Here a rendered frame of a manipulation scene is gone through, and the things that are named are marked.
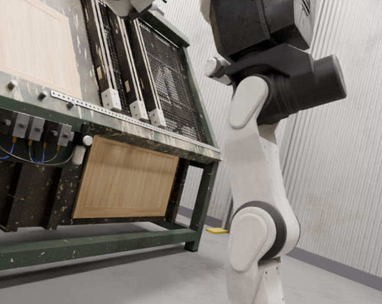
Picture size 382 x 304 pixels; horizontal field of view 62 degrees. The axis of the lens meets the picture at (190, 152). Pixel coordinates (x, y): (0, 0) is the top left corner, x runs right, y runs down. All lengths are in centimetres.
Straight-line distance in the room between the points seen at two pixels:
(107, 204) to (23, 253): 70
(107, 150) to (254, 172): 136
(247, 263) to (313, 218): 289
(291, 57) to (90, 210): 157
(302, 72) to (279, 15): 16
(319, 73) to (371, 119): 287
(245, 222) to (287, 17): 52
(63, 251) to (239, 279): 113
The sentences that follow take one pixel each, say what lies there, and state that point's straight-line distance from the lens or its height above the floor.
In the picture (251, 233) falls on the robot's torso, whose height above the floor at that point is 61.
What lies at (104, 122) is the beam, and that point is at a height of 83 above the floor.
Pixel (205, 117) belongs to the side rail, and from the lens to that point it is 283.
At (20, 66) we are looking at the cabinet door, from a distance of 159.
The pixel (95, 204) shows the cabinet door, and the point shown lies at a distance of 210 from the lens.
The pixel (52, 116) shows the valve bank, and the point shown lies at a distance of 150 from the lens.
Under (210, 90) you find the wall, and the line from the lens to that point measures 446.
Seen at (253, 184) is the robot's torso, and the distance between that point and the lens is 83.
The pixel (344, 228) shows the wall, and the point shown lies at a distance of 360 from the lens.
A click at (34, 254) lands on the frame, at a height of 15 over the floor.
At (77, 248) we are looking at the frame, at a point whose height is 16.
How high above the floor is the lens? 74
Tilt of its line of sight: 2 degrees up
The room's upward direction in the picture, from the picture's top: 14 degrees clockwise
